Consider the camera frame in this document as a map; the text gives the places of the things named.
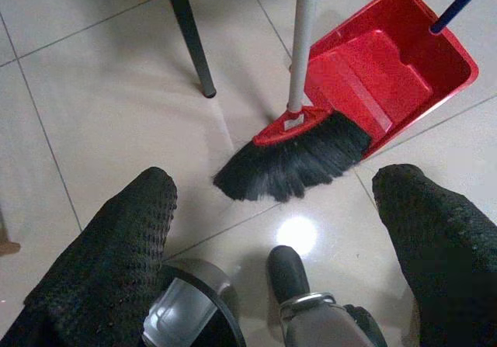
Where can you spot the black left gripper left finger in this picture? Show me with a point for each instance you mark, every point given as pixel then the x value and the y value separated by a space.
pixel 97 277

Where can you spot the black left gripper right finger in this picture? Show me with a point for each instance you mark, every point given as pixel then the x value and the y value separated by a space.
pixel 446 269

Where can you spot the black rimmed metal trash bin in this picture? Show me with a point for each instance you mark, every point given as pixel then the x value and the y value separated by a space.
pixel 182 312

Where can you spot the white table black legs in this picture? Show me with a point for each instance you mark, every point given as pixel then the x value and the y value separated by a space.
pixel 190 36

